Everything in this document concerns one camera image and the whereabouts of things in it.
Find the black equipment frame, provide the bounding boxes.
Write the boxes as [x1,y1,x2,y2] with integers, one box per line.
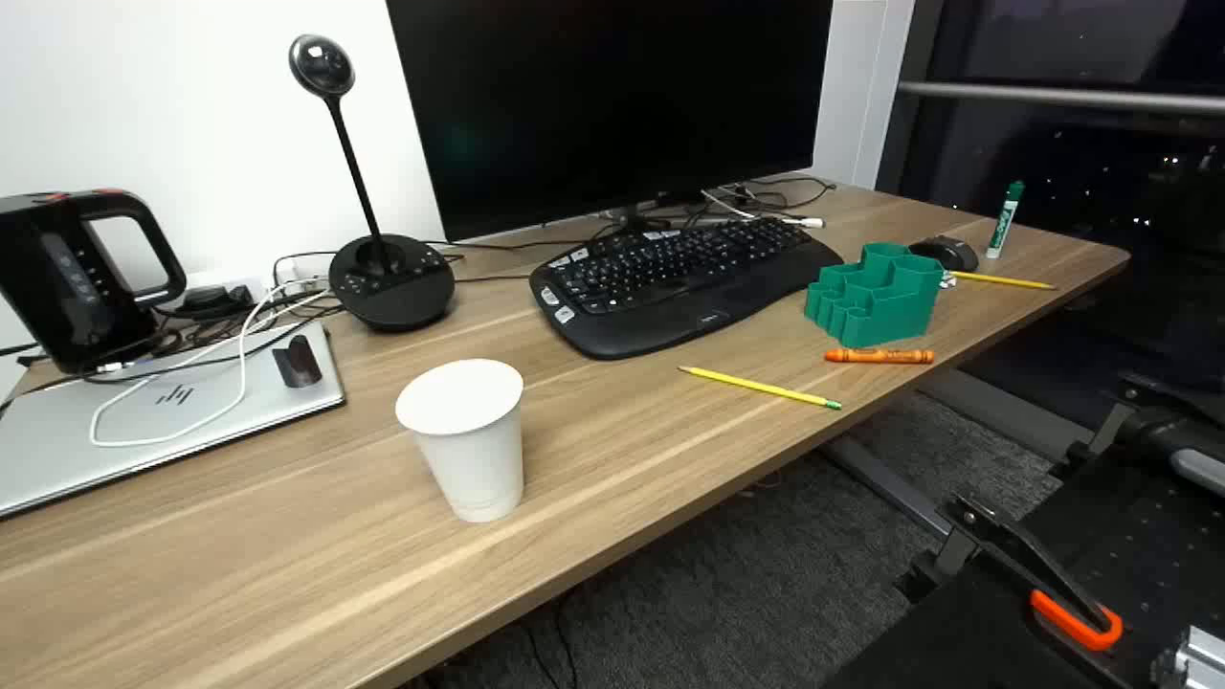
[827,371,1225,689]

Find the black power adapter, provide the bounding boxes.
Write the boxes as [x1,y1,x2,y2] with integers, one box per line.
[173,278,261,323]

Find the small black dongle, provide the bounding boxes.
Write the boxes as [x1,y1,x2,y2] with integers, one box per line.
[266,334,324,390]

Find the black electric kettle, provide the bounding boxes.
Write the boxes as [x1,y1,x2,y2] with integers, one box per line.
[0,188,192,380]

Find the black computer mouse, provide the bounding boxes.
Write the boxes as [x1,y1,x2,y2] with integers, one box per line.
[907,232,983,276]

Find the short yellow pencil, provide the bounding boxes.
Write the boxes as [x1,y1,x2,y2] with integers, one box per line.
[945,268,1057,295]

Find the long yellow pencil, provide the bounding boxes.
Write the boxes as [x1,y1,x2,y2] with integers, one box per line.
[677,364,847,415]

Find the grey window rail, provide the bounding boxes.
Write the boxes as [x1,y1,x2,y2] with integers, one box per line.
[895,75,1225,119]

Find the black webcam on stand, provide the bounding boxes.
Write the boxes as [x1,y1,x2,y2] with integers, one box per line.
[283,32,458,337]

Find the black cable bundle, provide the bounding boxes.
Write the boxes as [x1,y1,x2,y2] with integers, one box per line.
[625,171,839,237]

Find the white paper cup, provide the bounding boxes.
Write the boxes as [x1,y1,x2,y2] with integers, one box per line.
[391,356,527,527]

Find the green and white marker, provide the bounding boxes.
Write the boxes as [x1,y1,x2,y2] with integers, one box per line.
[983,176,1031,264]

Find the black ergonomic keyboard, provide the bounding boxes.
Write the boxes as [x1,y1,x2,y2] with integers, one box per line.
[527,216,847,364]

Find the white cable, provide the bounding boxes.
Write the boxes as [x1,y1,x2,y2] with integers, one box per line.
[85,245,335,452]

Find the orange handled black clamp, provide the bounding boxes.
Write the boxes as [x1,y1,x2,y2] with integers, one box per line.
[941,494,1128,657]

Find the black computer monitor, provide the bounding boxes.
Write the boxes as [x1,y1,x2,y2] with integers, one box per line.
[384,0,839,245]

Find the silver laptop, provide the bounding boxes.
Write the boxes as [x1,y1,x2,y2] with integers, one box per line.
[0,316,348,519]

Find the green desk organizer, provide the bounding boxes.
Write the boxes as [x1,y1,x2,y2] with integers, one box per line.
[800,237,948,352]

